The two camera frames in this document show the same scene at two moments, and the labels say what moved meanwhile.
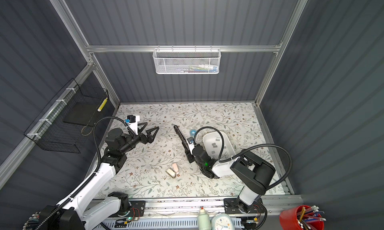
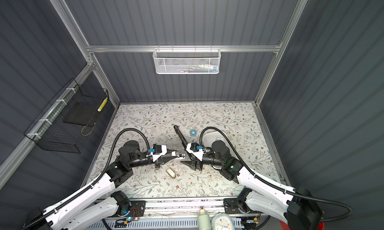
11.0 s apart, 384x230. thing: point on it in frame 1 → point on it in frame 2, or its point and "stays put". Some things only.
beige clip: [175, 168] → [180, 155]
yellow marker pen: [102, 104] stays put
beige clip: [171, 173] stays put
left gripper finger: [150, 137] → [164, 159]
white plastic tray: [212, 142] stays put
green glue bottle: [203, 220] stays put
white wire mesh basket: [186, 61] stays put
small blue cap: [192, 132] stays put
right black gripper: [201, 146] → [193, 164]
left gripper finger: [144, 124] → [173, 152]
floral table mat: [198, 153] stays put
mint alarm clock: [222, 221] stays put
